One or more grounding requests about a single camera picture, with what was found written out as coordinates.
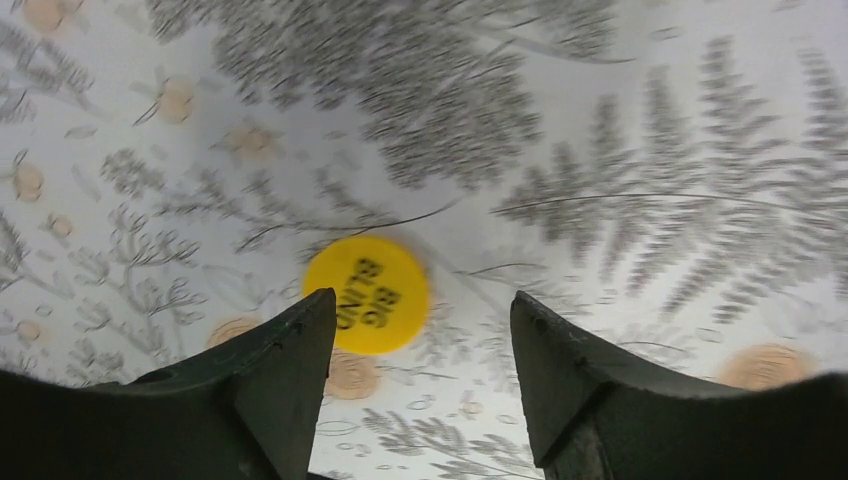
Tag yellow big blind button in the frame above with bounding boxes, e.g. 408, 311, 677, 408
301, 235, 430, 355

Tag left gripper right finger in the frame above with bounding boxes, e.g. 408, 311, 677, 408
510, 292, 847, 479

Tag floral table mat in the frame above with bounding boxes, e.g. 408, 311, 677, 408
1, 1, 847, 479

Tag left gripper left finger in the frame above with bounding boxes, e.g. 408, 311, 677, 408
1, 289, 336, 479

